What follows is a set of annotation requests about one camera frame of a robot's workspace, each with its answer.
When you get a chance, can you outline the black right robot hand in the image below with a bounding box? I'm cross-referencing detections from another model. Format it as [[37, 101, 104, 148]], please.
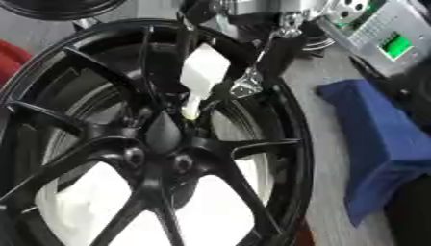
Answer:
[[176, 0, 317, 100]]

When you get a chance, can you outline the white pin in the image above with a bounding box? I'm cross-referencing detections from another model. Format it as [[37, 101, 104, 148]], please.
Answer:
[[178, 42, 233, 121]]

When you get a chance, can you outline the black spoked wheel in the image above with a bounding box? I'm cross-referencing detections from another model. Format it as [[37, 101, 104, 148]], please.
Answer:
[[0, 18, 317, 246]]

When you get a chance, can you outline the black round wheel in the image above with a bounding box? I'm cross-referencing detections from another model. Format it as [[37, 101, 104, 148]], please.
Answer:
[[0, 0, 128, 22]]

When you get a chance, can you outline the blue cloth-covered block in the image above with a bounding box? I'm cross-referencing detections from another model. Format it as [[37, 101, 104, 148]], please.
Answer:
[[315, 79, 431, 227]]

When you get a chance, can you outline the red object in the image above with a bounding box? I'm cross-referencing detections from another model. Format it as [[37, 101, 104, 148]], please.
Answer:
[[0, 39, 34, 88]]

